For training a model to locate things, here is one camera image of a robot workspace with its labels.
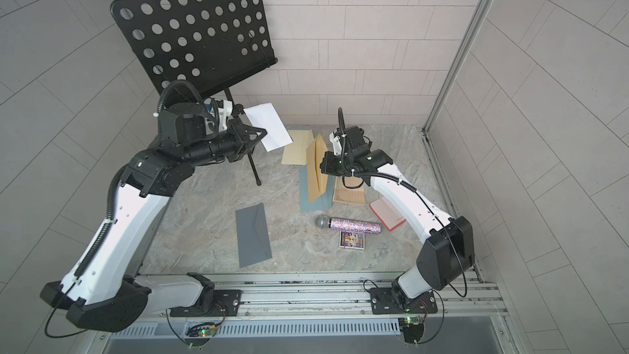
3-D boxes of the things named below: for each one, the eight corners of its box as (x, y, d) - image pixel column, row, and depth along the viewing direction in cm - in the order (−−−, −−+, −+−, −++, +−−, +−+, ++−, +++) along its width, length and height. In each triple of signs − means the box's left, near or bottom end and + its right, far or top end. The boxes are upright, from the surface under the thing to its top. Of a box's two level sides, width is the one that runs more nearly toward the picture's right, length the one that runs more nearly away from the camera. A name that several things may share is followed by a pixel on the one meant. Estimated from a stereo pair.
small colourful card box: (339, 249, 83) (339, 247, 81) (339, 233, 87) (339, 230, 85) (365, 249, 83) (366, 247, 82) (363, 233, 87) (364, 230, 85)
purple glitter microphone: (315, 229, 88) (315, 224, 84) (317, 218, 90) (316, 214, 87) (379, 237, 86) (381, 233, 83) (379, 226, 88) (381, 221, 85)
